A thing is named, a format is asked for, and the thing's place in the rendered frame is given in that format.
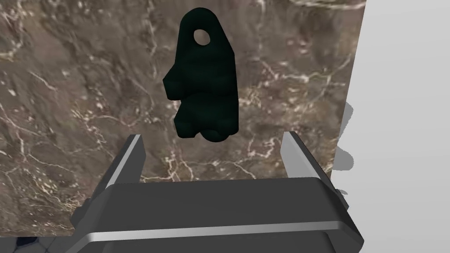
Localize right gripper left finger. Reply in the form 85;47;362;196
99;134;146;187

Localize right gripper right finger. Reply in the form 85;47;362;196
280;131;332;182

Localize black mug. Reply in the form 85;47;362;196
163;7;240;143

